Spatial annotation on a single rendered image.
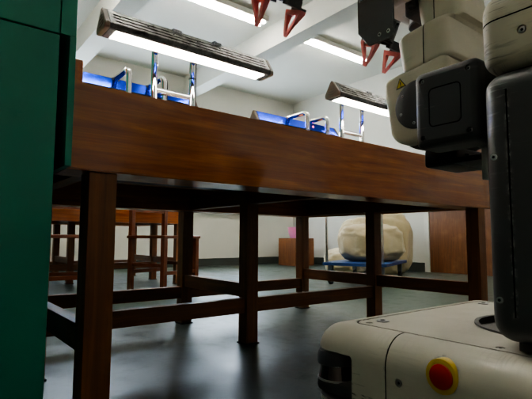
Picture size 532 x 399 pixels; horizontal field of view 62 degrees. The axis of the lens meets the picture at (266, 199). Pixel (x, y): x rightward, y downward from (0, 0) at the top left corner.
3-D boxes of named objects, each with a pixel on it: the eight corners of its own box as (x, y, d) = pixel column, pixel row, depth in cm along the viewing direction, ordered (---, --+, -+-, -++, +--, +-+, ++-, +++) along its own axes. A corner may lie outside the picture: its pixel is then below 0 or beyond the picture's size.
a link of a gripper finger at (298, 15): (264, 30, 121) (273, -6, 119) (283, 37, 126) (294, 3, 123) (278, 33, 116) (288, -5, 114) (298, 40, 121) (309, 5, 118)
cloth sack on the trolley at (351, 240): (416, 260, 464) (415, 223, 467) (370, 263, 418) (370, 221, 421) (372, 259, 507) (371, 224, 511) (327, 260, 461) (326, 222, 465)
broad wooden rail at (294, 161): (490, 208, 202) (488, 168, 204) (65, 168, 90) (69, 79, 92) (464, 210, 211) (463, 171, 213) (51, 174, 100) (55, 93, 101)
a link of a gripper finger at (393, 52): (366, 67, 148) (376, 39, 145) (380, 73, 152) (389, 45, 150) (381, 71, 143) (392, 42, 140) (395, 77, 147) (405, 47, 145)
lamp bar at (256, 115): (340, 138, 269) (339, 127, 270) (257, 122, 230) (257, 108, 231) (329, 141, 275) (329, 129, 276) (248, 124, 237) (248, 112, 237)
